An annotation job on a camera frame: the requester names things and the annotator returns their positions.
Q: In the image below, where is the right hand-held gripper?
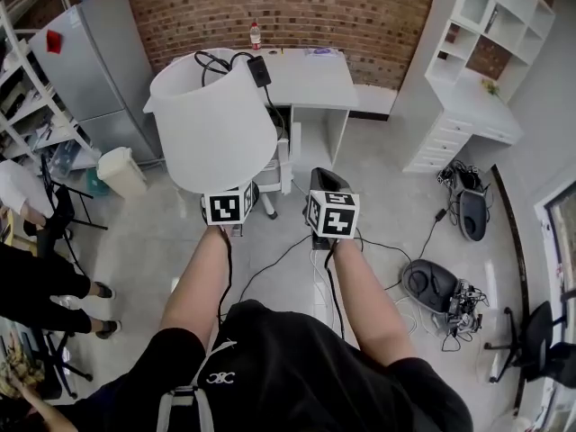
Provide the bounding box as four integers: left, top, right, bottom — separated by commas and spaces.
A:
304, 166, 362, 252

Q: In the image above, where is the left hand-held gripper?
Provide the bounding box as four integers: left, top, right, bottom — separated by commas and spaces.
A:
200, 179, 262, 238

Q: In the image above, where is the white lampshade with black cord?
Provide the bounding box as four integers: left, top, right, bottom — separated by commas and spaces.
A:
142, 47, 292, 196

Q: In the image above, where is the person's left forearm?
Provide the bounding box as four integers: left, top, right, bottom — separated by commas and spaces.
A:
157, 225, 233, 355

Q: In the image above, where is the person's right forearm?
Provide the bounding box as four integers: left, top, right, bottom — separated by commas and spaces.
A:
330, 236, 419, 368

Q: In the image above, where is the white desk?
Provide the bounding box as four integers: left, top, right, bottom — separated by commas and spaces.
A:
173, 46, 361, 197

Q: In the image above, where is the white office chair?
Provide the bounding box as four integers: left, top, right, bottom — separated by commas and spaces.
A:
258, 121, 302, 221

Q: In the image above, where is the white trash bin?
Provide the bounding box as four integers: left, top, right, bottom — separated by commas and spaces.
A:
96, 146, 149, 198

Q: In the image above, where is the grey oval device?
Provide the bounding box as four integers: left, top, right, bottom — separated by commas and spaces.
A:
401, 258, 461, 315
457, 185, 491, 243

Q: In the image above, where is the tangle of black electronics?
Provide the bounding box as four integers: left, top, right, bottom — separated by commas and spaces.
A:
435, 158, 491, 197

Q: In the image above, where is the white bookshelf unit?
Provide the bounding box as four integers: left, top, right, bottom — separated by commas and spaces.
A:
401, 0, 558, 175

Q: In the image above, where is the person's black clothing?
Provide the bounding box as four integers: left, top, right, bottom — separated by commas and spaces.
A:
71, 299, 473, 432

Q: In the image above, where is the black folding chair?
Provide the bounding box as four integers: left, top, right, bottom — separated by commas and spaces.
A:
39, 153, 109, 278

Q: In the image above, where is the silver refrigerator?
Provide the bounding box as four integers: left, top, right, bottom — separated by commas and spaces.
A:
27, 0, 163, 164

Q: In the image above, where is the white shelf rack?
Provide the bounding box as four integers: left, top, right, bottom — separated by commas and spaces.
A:
0, 2, 101, 170

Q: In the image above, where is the black swivel chair base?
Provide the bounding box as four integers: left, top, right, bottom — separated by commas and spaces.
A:
26, 326, 95, 400

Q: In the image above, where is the black office chair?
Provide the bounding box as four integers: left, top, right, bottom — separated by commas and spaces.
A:
484, 289, 576, 386

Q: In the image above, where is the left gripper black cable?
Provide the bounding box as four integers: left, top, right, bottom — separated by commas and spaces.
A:
217, 226, 234, 330

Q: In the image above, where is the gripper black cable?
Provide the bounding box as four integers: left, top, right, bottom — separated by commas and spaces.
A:
322, 239, 347, 342
217, 226, 234, 330

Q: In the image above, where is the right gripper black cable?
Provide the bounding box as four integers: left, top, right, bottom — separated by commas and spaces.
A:
322, 239, 347, 342

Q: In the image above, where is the black cable with adapter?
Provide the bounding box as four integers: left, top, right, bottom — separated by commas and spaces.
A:
418, 207, 448, 263

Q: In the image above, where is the electronics with tangled wires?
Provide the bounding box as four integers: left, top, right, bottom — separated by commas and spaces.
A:
430, 279, 491, 353

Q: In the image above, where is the grey harness strap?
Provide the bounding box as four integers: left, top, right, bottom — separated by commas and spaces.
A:
156, 339, 238, 432

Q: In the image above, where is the window with dark frame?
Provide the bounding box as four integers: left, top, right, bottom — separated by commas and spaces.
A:
534, 182, 576, 301

